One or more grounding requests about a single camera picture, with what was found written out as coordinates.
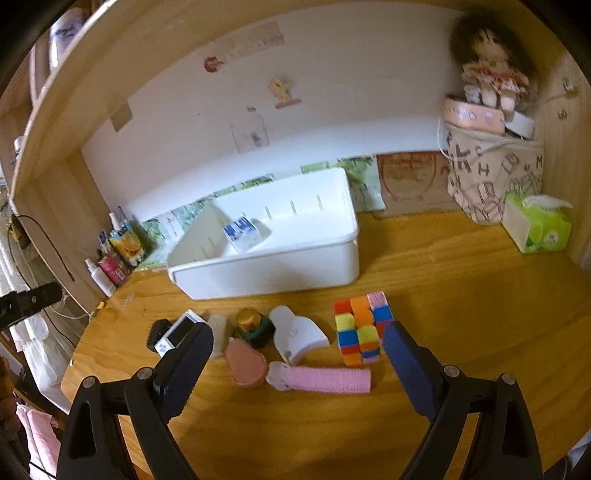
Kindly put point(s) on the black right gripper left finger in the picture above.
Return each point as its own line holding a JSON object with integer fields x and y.
{"x": 93, "y": 446}

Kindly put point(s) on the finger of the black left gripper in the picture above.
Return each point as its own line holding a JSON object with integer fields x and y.
{"x": 17, "y": 306}

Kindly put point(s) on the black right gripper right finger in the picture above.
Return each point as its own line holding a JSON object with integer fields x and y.
{"x": 504, "y": 445}

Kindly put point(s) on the pink ridged tube case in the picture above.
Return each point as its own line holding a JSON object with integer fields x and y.
{"x": 284, "y": 377}

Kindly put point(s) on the white spray bottle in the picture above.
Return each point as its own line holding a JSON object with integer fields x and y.
{"x": 100, "y": 278}

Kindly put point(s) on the pink can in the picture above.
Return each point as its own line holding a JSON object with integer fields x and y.
{"x": 114, "y": 268}

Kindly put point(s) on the orange juice carton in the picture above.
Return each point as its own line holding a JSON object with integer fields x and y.
{"x": 127, "y": 244}

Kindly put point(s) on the white screen gadget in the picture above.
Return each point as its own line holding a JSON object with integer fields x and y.
{"x": 174, "y": 334}

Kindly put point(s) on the black small device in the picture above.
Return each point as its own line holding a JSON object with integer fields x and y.
{"x": 157, "y": 330}

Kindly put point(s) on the beige plastic box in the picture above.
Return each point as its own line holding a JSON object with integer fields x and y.
{"x": 220, "y": 330}

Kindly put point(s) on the multicolour rubik's cube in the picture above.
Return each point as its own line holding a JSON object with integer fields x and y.
{"x": 360, "y": 323}

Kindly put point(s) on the green bottle with gold cap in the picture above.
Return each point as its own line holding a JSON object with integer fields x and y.
{"x": 253, "y": 327}

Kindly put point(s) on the green tissue pack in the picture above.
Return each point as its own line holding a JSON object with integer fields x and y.
{"x": 537, "y": 223}

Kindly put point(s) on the white curved plastic piece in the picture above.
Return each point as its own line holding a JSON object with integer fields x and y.
{"x": 295, "y": 336}

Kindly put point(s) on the blue white small carton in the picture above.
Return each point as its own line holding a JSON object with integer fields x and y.
{"x": 242, "y": 234}

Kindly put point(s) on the patterned fabric bag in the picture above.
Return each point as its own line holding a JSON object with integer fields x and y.
{"x": 484, "y": 168}

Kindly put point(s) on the white plastic storage bin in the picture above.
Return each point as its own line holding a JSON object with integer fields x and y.
{"x": 310, "y": 240}

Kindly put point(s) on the pink round tin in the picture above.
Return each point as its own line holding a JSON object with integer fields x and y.
{"x": 472, "y": 116}

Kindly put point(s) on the rag doll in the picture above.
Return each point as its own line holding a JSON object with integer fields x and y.
{"x": 497, "y": 72}

